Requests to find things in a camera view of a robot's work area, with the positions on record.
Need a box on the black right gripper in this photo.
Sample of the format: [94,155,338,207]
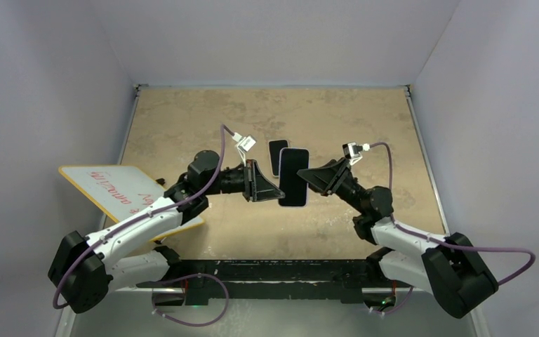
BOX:
[292,157,367,213]

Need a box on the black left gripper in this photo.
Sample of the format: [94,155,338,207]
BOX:
[204,160,284,202]

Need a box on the lavender phone case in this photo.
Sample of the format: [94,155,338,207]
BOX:
[277,147,311,209]

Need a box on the purple smartphone with black screen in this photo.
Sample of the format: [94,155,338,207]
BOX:
[268,139,289,178]

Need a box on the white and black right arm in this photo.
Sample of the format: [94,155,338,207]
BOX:
[297,158,499,318]

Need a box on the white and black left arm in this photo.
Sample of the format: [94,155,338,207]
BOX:
[48,150,285,313]

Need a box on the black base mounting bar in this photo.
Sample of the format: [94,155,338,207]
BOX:
[137,259,406,310]

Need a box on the white board with yellow edge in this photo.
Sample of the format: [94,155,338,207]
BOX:
[58,165,206,244]

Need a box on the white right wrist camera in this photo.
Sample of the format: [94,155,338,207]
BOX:
[342,142,371,166]

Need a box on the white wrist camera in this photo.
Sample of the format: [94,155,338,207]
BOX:
[232,133,257,164]
[342,142,371,166]

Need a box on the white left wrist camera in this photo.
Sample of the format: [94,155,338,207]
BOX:
[232,133,257,164]

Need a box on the aluminium frame rail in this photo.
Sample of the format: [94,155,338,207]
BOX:
[67,260,475,298]

